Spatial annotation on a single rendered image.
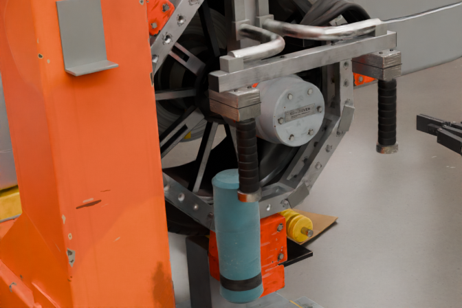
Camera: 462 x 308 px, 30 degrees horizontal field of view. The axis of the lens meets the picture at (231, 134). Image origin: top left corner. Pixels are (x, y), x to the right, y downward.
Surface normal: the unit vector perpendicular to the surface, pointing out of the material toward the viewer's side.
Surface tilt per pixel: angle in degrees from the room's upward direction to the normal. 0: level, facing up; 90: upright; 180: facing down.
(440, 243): 0
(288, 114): 90
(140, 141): 90
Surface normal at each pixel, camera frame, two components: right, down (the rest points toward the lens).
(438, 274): -0.06, -0.94
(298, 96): 0.58, 0.25
